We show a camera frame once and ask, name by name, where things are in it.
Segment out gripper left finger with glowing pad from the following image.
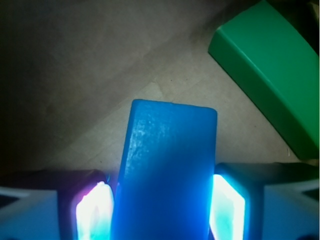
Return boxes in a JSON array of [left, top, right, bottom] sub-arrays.
[[0, 169, 114, 240]]

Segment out brown paper bag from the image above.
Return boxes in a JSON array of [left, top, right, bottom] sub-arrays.
[[0, 0, 320, 176]]

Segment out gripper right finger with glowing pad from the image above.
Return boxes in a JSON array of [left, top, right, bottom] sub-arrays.
[[209, 162, 320, 240]]

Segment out green rectangular block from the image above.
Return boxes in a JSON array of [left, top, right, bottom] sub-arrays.
[[208, 0, 320, 160]]

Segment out blue rectangular block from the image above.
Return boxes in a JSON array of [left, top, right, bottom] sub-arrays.
[[110, 99, 218, 240]]

